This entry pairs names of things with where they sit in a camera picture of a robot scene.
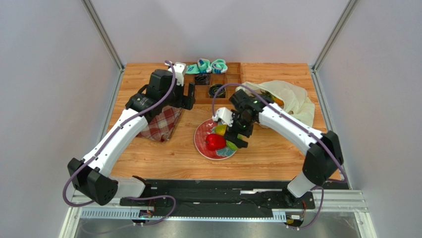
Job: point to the teal white sock left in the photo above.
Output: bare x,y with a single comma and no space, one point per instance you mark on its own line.
201,66

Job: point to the white slotted cable duct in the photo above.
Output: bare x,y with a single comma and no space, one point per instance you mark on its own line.
138,215

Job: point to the aluminium frame post left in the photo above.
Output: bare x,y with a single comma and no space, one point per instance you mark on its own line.
95,18

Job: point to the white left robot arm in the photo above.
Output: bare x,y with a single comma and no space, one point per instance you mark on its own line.
91,174

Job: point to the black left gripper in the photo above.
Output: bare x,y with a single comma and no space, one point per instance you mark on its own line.
189,99

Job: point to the translucent white plastic bag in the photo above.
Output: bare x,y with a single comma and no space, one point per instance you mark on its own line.
291,98

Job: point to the teal white sock right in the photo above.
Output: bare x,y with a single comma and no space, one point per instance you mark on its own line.
219,66

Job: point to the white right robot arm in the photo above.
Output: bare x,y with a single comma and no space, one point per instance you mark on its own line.
322,150

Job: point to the red fake bell pepper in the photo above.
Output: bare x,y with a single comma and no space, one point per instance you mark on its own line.
215,142

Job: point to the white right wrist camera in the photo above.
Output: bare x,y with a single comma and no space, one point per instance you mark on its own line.
224,115

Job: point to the yellow fake mango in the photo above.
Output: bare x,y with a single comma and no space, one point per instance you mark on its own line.
220,129

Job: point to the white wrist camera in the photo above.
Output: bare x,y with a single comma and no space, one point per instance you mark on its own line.
224,115
180,70

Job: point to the aluminium frame post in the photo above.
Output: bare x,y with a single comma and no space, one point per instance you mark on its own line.
95,18
341,22

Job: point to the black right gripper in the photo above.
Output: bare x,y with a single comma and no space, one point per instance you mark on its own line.
237,132

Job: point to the aluminium frame post right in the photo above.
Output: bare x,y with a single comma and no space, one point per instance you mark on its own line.
341,22

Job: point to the red and teal plate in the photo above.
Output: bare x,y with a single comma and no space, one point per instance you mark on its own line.
204,129

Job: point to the red plaid cloth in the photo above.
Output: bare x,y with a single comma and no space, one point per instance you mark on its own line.
162,126

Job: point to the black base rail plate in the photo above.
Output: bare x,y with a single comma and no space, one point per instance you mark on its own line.
219,197

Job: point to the fake pineapple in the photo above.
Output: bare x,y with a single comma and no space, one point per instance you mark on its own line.
277,100

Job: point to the teal white sock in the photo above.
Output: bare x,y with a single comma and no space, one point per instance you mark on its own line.
201,66
219,66

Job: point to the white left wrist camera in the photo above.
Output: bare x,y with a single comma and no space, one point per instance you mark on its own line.
180,70

